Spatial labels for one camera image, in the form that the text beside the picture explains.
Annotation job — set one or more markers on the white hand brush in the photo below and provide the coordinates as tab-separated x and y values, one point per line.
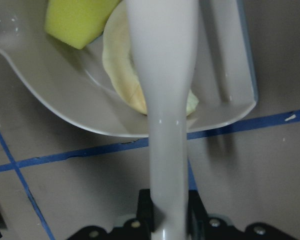
169	172

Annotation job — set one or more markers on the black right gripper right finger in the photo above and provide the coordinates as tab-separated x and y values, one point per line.
202	226

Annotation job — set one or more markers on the beige plastic dustpan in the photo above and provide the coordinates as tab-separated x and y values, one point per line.
74	85

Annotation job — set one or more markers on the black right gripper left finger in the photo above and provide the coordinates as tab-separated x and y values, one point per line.
138	227

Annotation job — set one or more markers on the yellow green sponge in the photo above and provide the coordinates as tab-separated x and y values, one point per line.
77	22

